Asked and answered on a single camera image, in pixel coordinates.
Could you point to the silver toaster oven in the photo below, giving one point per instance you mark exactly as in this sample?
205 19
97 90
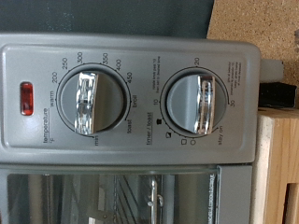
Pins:
140 149

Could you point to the silver oven knob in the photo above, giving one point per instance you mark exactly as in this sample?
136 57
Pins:
93 102
196 104

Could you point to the grey curtain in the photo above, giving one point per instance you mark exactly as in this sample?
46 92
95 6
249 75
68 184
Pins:
109 15

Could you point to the black foam pad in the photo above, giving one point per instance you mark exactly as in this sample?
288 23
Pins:
275 95

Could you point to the slatted wooden block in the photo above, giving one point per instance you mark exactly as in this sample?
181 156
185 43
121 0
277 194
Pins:
280 155

